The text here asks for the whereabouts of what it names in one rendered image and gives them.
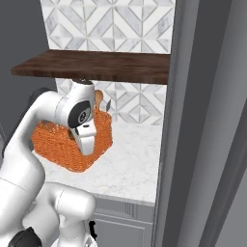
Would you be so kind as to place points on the orange woven basket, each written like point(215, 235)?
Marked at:
point(58, 149)

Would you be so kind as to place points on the wooden spoon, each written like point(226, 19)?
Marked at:
point(98, 96)

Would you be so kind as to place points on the grey cupboard door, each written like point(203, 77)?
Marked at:
point(125, 234)

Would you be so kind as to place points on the dark wooden shelf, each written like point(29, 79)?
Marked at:
point(96, 66)

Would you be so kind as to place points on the grey drawer front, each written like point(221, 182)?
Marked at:
point(128, 209)

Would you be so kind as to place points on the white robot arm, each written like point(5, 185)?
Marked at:
point(22, 167)

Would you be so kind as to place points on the tall grey cabinet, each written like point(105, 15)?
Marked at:
point(199, 128)

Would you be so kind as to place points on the grey spatula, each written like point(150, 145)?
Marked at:
point(108, 105)

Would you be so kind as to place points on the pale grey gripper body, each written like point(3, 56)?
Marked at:
point(85, 141)

